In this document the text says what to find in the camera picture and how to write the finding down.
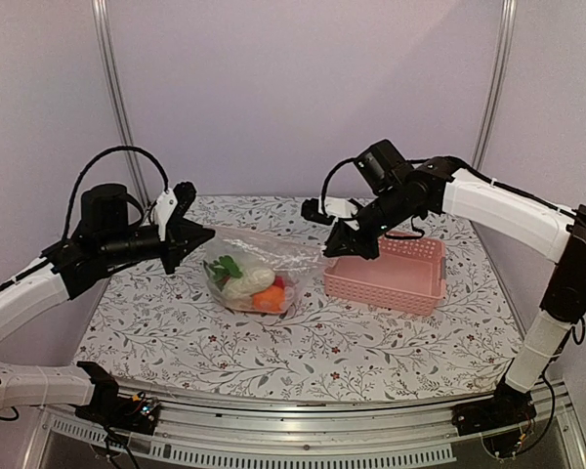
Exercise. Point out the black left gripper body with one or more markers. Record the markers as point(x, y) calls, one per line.
point(118, 247)

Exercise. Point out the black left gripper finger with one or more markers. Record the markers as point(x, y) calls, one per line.
point(172, 256)
point(186, 233)

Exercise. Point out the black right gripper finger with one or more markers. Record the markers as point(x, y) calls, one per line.
point(331, 247)
point(359, 246)

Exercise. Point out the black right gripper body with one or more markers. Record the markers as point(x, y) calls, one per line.
point(393, 208)

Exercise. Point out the green leafy vegetable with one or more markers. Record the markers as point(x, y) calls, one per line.
point(222, 268)

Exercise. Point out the clear zip top bag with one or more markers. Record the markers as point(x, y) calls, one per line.
point(295, 262)

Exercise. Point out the white oblong vegetable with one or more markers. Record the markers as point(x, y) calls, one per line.
point(253, 280)

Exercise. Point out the red crinkled fruit front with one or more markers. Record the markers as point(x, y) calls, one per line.
point(279, 282)

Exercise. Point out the orange crinkled fruit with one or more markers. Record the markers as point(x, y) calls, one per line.
point(270, 300)

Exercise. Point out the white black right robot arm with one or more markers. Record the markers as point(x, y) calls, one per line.
point(447, 185)

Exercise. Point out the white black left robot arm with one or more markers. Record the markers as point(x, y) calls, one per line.
point(63, 272)

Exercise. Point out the pink perforated plastic basket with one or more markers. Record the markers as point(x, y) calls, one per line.
point(408, 276)

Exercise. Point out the floral patterned table mat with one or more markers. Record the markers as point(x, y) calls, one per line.
point(164, 329)

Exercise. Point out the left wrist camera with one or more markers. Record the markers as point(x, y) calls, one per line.
point(171, 207)

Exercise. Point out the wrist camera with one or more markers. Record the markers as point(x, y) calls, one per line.
point(171, 207)
point(327, 211)

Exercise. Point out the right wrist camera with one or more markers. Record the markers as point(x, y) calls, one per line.
point(327, 211)

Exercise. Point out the right aluminium corner post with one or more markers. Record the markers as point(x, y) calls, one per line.
point(501, 58)

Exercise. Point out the aluminium corner post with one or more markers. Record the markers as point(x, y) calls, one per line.
point(501, 58)
point(117, 103)

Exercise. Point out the left aluminium corner post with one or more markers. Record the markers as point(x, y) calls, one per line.
point(117, 103)

